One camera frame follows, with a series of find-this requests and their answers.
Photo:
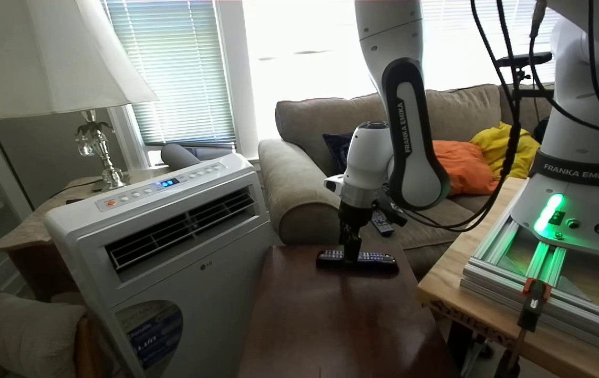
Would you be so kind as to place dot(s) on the beige fabric sofa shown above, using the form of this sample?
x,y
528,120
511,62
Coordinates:
x,y
295,167

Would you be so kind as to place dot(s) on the beige armchair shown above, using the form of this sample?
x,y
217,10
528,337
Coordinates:
x,y
37,338

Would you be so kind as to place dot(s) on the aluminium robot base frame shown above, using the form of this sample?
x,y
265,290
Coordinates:
x,y
540,284

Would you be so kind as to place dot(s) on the wooden lamp end table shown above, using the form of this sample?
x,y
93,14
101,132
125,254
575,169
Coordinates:
x,y
37,222

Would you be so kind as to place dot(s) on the navy blue pillow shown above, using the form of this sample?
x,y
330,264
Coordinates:
x,y
337,145

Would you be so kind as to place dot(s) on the dark wooden side table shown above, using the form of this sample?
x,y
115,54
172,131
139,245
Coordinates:
x,y
326,324

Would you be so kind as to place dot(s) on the white shade table lamp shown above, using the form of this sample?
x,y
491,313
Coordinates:
x,y
64,56

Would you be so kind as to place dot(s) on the orange pillow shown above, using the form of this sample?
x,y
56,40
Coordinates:
x,y
466,171

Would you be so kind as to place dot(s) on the black camera on tripod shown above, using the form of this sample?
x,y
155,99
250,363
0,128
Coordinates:
x,y
517,64

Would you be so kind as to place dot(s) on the black remote control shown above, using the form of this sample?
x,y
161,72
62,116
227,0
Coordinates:
x,y
372,262

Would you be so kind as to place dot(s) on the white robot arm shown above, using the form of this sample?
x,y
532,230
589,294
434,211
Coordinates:
x,y
395,159

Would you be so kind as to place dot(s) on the white window blinds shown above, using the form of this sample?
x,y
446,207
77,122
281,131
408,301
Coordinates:
x,y
175,47

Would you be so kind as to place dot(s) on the light wooden robot table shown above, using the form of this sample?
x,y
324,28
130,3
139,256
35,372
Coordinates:
x,y
440,288

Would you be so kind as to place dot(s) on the white portable air conditioner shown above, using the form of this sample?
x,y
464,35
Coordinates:
x,y
169,264

